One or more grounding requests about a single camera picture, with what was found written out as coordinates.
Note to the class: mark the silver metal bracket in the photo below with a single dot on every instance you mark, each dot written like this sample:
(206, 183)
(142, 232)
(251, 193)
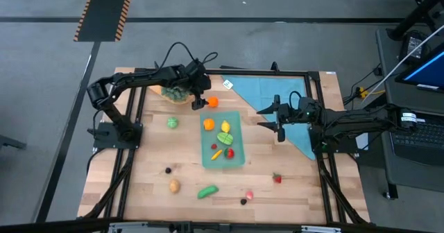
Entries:
(126, 227)
(320, 229)

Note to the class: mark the white paper tag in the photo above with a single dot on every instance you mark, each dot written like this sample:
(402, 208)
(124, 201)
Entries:
(227, 84)

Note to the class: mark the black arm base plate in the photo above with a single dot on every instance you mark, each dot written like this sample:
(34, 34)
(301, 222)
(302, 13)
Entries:
(104, 141)
(343, 149)

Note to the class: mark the black orange-striped floor mat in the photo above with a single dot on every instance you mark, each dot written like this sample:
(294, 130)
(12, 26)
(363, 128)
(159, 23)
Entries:
(104, 11)

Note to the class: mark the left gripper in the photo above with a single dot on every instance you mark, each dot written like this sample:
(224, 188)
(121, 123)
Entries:
(197, 78)

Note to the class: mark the black blackberry toy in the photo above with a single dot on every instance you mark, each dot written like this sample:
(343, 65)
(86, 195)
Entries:
(243, 202)

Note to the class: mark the brown potato toy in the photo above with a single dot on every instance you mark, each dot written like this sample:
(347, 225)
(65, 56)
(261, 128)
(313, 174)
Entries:
(175, 186)

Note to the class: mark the black power adapter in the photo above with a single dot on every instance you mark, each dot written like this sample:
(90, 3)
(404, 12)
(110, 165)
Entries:
(412, 45)

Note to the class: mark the table-level camera box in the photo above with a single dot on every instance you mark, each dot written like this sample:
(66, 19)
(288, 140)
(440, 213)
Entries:
(223, 228)

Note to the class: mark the grey laptop computer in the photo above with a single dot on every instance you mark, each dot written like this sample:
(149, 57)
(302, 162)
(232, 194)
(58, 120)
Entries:
(426, 146)

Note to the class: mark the green cabbage toy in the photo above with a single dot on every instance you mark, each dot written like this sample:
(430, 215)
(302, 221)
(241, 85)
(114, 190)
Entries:
(172, 122)

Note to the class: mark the blue cloth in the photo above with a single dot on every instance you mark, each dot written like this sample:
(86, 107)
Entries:
(277, 87)

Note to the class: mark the yellow banana toy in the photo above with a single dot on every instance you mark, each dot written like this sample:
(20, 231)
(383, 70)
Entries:
(216, 154)

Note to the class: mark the dark furniture leg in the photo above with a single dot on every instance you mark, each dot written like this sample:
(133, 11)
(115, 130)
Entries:
(10, 142)

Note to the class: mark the green succulent potted plant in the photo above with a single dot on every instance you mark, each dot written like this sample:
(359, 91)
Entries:
(175, 94)

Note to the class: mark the white label sticker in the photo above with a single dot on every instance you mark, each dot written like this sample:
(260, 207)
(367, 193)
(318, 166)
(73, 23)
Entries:
(330, 73)

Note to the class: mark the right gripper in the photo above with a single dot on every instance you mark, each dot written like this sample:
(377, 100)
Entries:
(301, 113)

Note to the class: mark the black metal stand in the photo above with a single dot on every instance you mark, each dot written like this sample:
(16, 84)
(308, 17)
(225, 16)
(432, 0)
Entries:
(416, 14)

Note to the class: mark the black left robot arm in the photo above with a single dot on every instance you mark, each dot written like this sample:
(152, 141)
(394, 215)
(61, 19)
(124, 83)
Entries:
(145, 77)

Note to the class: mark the dark grey equipment cart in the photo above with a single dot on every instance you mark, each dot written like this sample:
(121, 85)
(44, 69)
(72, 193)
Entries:
(386, 73)

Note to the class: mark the teal translucent plastic tupperware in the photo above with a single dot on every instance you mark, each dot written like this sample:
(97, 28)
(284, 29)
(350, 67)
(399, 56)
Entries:
(236, 160)

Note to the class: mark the yellow lemon toy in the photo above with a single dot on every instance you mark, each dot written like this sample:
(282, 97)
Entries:
(225, 126)

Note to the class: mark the green pea pod toy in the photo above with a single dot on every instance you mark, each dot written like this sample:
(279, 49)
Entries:
(208, 191)

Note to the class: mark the small dark berry toy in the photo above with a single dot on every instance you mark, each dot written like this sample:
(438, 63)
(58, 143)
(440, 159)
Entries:
(168, 170)

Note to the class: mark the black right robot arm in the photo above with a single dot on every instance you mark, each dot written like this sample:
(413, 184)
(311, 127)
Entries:
(364, 120)

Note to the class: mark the pink peach toy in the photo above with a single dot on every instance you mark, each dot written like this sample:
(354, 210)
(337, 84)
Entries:
(249, 195)

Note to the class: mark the black metal rig frame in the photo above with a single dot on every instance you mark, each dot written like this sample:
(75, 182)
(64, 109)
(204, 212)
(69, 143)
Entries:
(260, 72)

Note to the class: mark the green sliced fruit toy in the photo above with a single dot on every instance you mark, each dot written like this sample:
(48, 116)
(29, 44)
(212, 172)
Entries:
(225, 138)

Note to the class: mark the small red strawberry toy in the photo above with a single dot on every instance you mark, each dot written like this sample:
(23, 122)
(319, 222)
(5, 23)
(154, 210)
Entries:
(277, 178)

